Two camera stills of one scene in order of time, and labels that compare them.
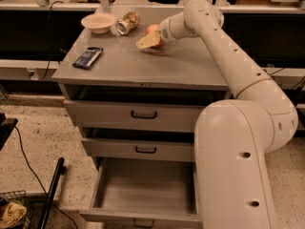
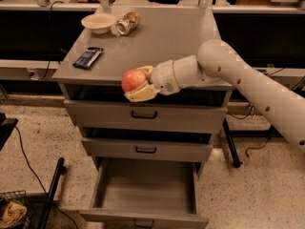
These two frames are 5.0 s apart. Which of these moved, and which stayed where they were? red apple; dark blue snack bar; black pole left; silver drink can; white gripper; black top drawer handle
Moved: white gripper; red apple
Stayed: dark blue snack bar; black pole left; black top drawer handle; silver drink can
